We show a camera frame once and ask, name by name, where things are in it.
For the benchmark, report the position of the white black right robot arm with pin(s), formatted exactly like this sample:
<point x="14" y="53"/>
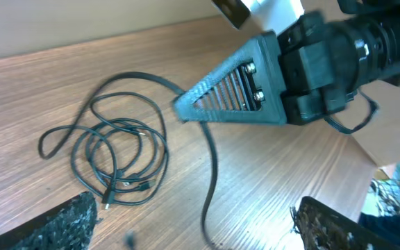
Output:
<point x="378" y="46"/>

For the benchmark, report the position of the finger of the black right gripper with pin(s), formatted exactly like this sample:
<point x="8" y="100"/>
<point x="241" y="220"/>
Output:
<point x="245" y="88"/>

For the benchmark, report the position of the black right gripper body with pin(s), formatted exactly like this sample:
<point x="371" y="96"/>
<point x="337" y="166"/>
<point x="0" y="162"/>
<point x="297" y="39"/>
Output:
<point x="320" y="66"/>

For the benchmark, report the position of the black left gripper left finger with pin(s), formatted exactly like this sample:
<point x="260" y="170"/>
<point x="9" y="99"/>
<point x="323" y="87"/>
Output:
<point x="69" y="225"/>

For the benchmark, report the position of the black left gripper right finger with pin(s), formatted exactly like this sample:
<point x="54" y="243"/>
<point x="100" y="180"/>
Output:
<point x="323" y="228"/>

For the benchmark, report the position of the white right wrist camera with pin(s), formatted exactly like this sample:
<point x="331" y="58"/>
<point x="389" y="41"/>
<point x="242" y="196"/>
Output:
<point x="269" y="15"/>

